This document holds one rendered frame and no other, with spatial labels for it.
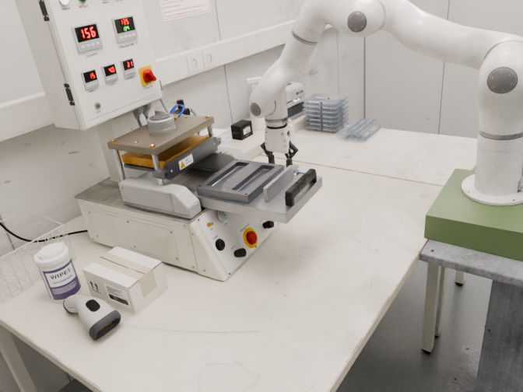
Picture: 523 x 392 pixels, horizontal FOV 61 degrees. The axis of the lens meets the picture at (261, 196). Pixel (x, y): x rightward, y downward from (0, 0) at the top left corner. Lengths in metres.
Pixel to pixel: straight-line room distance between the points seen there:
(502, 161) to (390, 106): 2.40
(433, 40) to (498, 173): 0.41
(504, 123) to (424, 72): 2.27
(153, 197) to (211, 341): 0.42
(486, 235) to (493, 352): 0.54
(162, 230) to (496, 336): 1.12
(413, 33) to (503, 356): 1.08
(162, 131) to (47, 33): 0.37
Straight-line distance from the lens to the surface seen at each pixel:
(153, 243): 1.35
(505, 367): 1.79
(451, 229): 1.36
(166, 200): 1.22
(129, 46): 1.45
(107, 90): 1.39
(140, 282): 1.19
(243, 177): 1.23
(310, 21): 1.43
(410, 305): 2.31
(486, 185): 1.43
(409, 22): 1.34
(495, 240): 1.34
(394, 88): 3.68
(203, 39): 2.18
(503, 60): 1.24
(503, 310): 1.64
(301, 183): 1.14
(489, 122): 1.35
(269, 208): 1.11
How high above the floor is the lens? 1.50
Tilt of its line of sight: 27 degrees down
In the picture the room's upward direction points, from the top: 7 degrees counter-clockwise
